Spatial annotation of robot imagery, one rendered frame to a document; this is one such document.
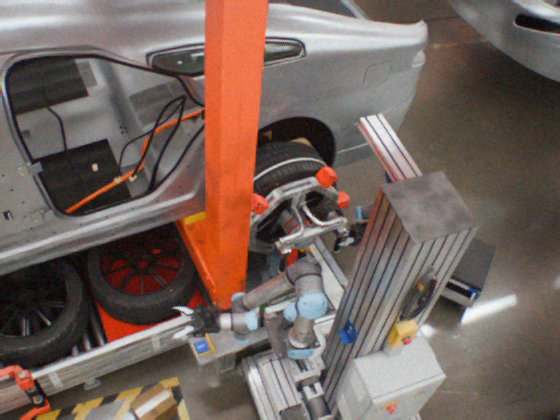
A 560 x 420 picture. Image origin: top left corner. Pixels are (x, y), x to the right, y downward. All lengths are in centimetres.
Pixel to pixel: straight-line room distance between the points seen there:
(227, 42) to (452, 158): 347
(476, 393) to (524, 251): 129
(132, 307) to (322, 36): 179
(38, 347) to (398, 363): 191
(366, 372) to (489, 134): 349
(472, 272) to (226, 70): 249
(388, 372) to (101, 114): 234
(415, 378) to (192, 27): 181
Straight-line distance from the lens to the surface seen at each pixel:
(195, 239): 341
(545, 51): 498
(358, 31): 319
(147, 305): 342
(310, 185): 313
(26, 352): 344
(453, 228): 193
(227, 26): 196
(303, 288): 236
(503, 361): 421
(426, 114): 552
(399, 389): 250
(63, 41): 266
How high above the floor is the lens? 345
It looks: 50 degrees down
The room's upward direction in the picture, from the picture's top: 7 degrees clockwise
